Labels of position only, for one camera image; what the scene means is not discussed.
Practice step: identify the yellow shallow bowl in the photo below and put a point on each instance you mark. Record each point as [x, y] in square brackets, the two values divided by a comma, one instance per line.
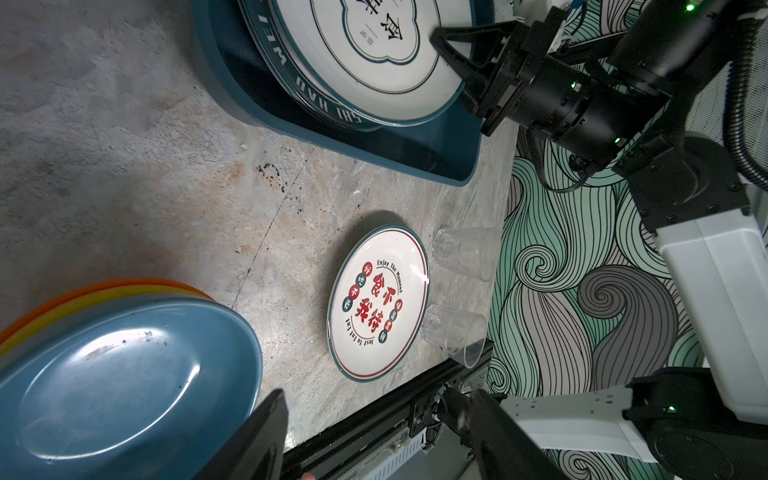
[79, 305]

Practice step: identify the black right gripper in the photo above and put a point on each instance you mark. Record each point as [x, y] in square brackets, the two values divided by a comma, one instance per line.
[508, 73]

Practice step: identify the teal plastic bin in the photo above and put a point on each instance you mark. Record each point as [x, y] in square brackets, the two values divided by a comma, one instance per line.
[230, 67]

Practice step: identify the blue shallow bowl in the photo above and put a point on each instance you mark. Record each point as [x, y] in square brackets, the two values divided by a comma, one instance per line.
[150, 391]

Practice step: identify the clear plastic cup far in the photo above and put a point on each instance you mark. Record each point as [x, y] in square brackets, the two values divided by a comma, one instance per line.
[472, 252]

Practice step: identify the clear plastic cup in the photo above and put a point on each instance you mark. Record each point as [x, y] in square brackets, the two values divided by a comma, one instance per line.
[472, 252]
[459, 334]

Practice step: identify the clear plastic cup near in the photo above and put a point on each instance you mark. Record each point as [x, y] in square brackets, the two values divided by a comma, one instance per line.
[459, 334]

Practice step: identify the white plate red green circles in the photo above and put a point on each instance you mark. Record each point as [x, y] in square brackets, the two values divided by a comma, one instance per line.
[377, 303]

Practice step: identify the orange shallow bowl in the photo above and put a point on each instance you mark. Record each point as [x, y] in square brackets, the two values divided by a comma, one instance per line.
[11, 330]

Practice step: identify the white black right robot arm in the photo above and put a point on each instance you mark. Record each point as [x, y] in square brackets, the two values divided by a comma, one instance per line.
[667, 114]

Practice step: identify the white plate dark green rim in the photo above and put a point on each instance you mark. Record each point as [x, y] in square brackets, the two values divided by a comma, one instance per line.
[293, 77]

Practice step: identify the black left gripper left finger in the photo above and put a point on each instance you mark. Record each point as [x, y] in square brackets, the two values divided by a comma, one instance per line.
[255, 451]

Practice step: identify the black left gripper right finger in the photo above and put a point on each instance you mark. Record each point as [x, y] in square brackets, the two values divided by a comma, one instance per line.
[502, 449]

